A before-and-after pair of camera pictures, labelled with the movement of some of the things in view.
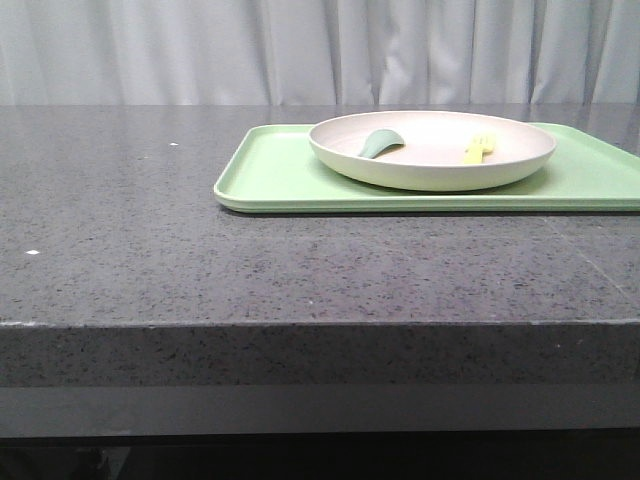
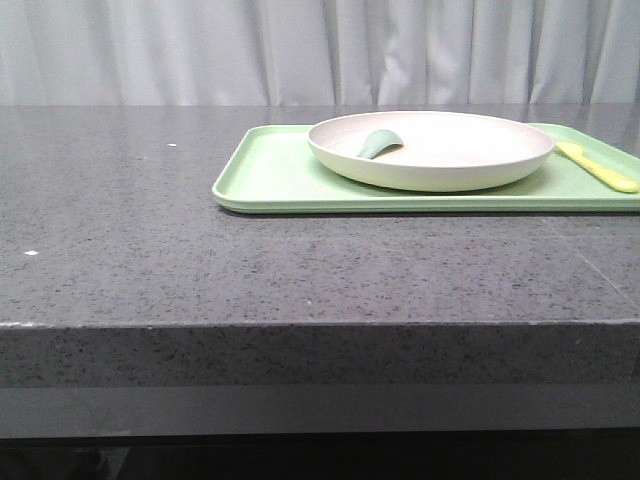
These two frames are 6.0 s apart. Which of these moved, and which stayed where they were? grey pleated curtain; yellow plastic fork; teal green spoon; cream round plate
Moved: yellow plastic fork
Stayed: grey pleated curtain; cream round plate; teal green spoon
